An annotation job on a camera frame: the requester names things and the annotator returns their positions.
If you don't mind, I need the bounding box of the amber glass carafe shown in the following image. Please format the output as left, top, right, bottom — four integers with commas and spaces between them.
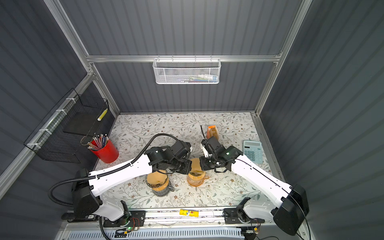
187, 174, 210, 187

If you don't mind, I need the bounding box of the orange coffee filter pack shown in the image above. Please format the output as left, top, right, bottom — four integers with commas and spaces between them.
207, 125, 220, 140

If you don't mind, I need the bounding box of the grey glass dripper cone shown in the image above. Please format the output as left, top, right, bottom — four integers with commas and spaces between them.
146, 172, 169, 191

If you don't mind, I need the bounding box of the wooden dripper ring base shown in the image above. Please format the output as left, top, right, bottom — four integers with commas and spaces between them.
151, 181, 170, 194

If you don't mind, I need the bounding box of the green glass dripper cone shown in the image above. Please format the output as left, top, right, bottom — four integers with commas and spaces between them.
188, 171, 206, 181

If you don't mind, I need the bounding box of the clear grey glass carafe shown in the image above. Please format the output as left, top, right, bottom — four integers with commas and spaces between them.
152, 184, 175, 197

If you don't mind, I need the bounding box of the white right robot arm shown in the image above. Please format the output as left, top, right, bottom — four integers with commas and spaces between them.
200, 137, 309, 236

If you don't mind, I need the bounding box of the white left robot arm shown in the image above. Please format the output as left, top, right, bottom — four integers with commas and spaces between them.
72, 140, 193, 221

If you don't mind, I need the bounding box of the light blue calculator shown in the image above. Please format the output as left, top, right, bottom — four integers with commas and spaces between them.
243, 140, 263, 164

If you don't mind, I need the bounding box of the red pencil cup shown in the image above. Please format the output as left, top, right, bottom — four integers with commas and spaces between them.
87, 135, 119, 164

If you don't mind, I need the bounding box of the yellow marker in basket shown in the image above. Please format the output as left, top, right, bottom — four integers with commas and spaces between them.
97, 108, 109, 122

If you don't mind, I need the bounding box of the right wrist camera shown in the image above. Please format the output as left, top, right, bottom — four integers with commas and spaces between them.
200, 144, 210, 158

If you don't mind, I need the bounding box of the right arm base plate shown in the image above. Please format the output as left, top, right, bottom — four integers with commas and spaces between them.
223, 208, 265, 224

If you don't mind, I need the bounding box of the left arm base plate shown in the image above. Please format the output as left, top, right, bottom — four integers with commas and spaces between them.
103, 211, 146, 228

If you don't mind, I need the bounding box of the white slotted cable duct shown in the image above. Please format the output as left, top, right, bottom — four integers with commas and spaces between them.
67, 227, 245, 240

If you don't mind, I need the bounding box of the white mesh wall basket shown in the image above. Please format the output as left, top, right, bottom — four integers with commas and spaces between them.
153, 59, 222, 85

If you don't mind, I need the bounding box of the black corrugated cable conduit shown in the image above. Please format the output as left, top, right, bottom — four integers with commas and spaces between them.
47, 133, 181, 240

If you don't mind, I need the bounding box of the black wire wall basket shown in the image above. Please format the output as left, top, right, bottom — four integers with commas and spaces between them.
24, 91, 114, 170

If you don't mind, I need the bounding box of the black device on rail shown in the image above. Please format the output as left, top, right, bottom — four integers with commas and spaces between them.
61, 213, 99, 223

